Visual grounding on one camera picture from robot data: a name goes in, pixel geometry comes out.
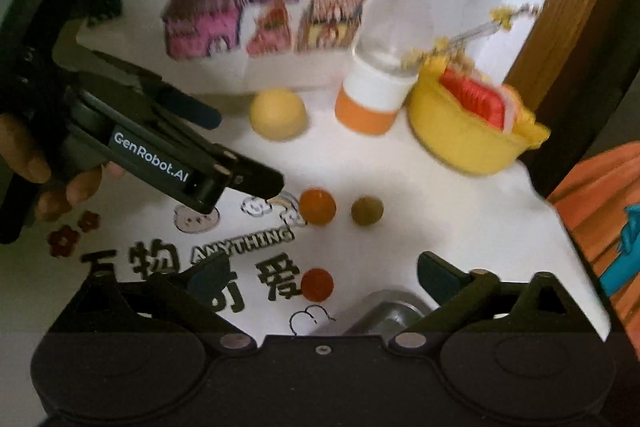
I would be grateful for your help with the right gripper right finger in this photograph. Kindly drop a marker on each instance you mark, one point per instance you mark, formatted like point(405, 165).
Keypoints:
point(462, 297)

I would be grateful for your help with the orange dress lady poster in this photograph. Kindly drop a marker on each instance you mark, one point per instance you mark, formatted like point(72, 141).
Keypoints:
point(598, 202)

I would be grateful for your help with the red cherry tomato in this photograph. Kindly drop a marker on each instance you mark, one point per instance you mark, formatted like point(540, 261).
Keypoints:
point(317, 285)

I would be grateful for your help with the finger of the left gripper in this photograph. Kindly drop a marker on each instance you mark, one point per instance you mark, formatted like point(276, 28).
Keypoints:
point(244, 174)
point(167, 96)

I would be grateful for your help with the wooden door frame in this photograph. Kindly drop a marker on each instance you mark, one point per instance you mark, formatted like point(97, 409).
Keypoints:
point(547, 48)

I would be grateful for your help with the yellow flower twig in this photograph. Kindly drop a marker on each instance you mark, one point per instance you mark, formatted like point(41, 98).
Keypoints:
point(501, 18)

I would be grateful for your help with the small brown longan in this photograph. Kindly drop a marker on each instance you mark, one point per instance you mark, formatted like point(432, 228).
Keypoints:
point(367, 210)

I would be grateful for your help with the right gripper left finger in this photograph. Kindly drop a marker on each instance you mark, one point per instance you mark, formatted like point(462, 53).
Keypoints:
point(201, 284)

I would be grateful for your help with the orange white cup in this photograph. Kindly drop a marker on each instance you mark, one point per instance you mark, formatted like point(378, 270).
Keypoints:
point(372, 93)

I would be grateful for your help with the yellow lemon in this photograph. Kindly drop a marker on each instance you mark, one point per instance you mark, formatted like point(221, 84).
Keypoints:
point(278, 114)

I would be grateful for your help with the small orange tangerine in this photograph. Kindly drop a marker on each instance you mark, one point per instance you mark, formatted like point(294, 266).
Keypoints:
point(317, 206)

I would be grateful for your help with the person's left hand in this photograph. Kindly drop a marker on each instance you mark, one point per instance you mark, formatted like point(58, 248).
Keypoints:
point(22, 158)

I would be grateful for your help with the metal baking tray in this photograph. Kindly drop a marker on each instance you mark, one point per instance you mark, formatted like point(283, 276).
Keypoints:
point(383, 313)

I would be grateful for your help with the yellow plastic bowl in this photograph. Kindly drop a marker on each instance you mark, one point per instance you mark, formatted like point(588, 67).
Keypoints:
point(462, 140)

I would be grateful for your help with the white printed tablecloth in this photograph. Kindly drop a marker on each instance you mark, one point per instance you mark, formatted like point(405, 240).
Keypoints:
point(497, 223)

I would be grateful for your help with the red item in bowl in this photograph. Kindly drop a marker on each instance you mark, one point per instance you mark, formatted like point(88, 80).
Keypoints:
point(492, 104)

